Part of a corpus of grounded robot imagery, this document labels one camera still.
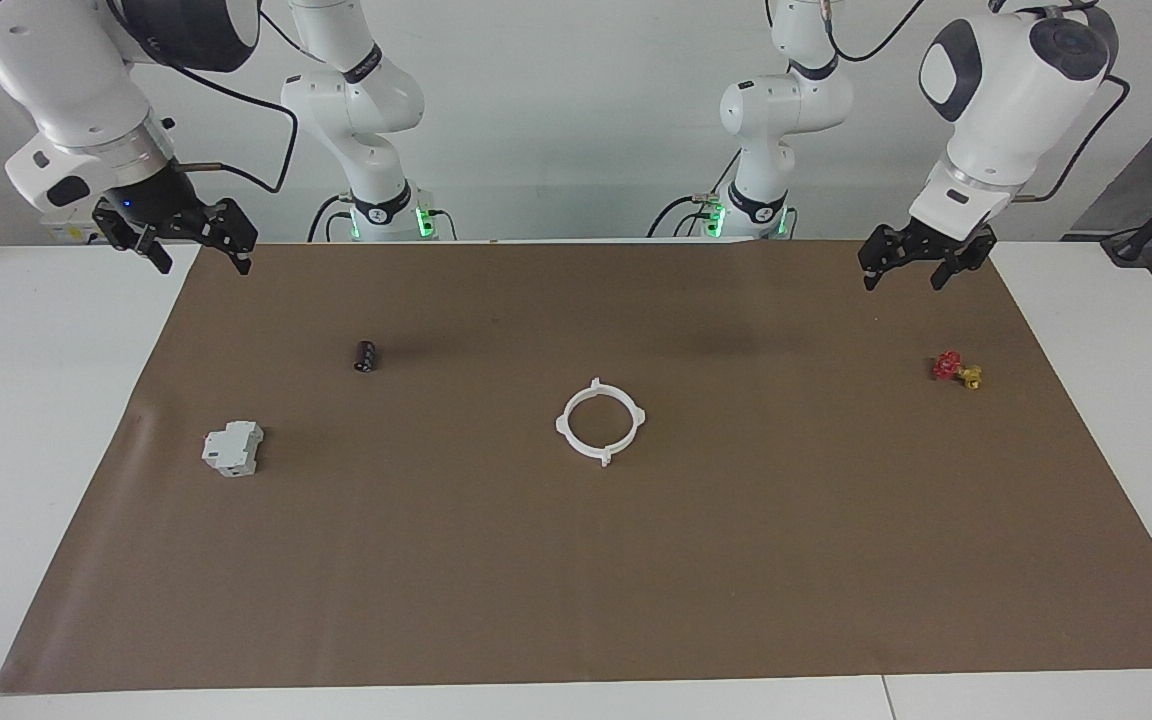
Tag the red and yellow valve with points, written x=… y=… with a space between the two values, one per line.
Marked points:
x=948 y=366

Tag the brown table mat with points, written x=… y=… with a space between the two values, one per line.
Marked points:
x=576 y=570

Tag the grey circuit breaker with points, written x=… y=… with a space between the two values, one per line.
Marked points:
x=233 y=448

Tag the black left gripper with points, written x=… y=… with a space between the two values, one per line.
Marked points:
x=926 y=248

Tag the white power strip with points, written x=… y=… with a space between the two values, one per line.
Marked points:
x=71 y=230

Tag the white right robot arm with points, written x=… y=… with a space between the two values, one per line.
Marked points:
x=76 y=80

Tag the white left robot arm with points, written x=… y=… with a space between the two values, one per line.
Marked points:
x=1006 y=90

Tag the black cylindrical capacitor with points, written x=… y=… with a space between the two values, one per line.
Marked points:
x=367 y=357

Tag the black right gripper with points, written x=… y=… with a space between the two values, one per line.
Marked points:
x=156 y=195

